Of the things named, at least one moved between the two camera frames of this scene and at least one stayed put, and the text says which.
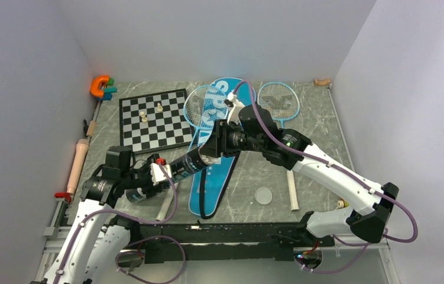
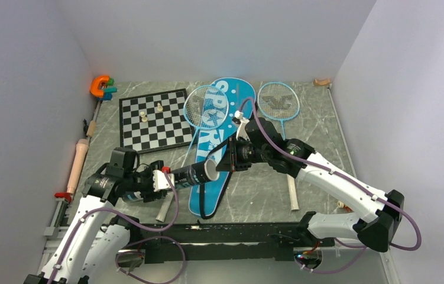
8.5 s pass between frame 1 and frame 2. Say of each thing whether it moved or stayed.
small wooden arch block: stayed
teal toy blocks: stayed
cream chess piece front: stayed
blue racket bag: stayed
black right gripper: moved
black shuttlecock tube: moved
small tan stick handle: stayed
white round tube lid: moved
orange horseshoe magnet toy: stayed
